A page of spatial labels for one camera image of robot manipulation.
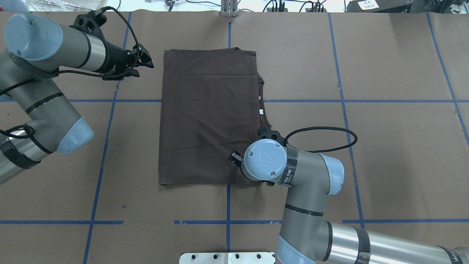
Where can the dark brown t-shirt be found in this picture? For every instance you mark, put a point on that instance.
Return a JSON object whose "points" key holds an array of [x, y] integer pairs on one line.
{"points": [[211, 105]]}

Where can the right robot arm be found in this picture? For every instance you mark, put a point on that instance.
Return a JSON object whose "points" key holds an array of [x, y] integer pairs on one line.
{"points": [[306, 236]]}

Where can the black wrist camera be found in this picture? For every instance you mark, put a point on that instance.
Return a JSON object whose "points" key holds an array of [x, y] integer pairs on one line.
{"points": [[264, 132], [90, 23]]}

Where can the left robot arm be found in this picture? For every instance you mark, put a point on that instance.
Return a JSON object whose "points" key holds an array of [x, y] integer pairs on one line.
{"points": [[38, 50]]}

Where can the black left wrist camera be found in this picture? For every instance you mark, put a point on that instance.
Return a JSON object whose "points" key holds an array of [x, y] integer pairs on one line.
{"points": [[90, 23]]}

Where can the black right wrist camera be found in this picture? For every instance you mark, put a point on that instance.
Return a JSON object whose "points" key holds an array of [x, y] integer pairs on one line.
{"points": [[264, 132]]}

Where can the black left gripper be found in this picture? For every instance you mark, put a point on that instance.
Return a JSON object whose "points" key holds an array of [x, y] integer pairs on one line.
{"points": [[114, 59]]}

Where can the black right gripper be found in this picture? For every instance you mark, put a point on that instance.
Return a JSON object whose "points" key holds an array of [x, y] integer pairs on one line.
{"points": [[233, 157]]}

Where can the white metal base plate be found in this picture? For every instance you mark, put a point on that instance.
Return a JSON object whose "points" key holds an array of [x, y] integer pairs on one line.
{"points": [[228, 258]]}

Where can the aluminium frame post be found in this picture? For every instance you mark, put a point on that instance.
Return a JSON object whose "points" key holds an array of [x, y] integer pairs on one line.
{"points": [[229, 8]]}

